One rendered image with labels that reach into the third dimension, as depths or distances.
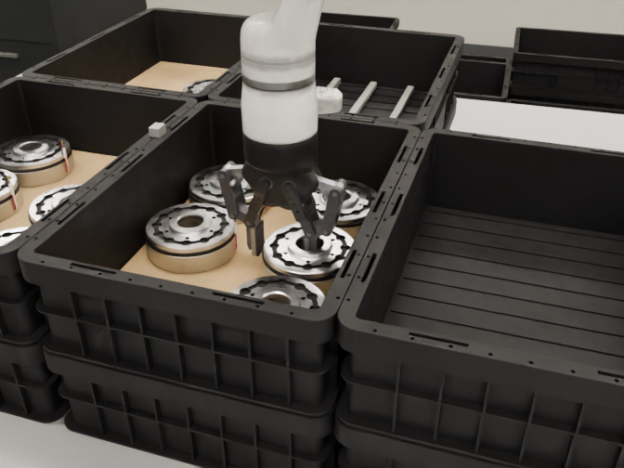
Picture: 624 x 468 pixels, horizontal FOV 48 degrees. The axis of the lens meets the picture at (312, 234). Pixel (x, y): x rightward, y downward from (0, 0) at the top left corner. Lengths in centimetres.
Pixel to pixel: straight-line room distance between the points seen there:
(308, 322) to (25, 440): 39
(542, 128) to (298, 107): 91
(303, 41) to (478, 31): 345
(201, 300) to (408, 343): 17
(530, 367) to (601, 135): 103
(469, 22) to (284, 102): 343
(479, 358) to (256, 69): 32
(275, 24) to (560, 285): 41
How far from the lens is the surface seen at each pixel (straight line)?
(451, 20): 407
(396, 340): 54
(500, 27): 406
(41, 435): 83
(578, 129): 153
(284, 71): 65
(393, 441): 62
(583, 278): 82
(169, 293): 59
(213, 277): 77
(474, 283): 78
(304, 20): 64
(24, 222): 93
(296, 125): 67
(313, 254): 74
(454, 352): 53
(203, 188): 88
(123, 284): 61
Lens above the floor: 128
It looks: 32 degrees down
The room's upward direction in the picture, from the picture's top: straight up
